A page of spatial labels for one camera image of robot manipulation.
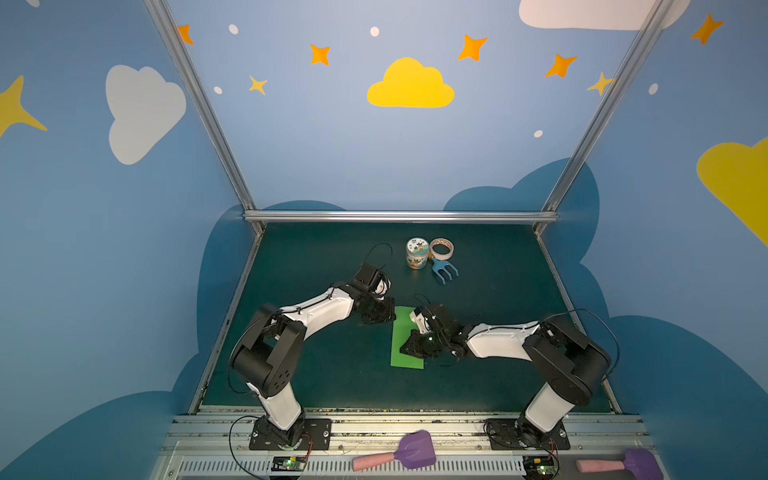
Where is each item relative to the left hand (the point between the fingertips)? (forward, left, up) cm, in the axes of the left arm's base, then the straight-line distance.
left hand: (398, 316), depth 88 cm
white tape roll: (+34, -18, -7) cm, 39 cm away
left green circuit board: (-36, +27, -8) cm, 46 cm away
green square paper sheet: (-1, -1, -7) cm, 7 cm away
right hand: (-8, 0, -5) cm, 9 cm away
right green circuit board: (-36, -34, -8) cm, 50 cm away
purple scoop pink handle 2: (-35, -58, -5) cm, 68 cm away
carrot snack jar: (+25, -7, 0) cm, 26 cm away
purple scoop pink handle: (-33, -4, -7) cm, 34 cm away
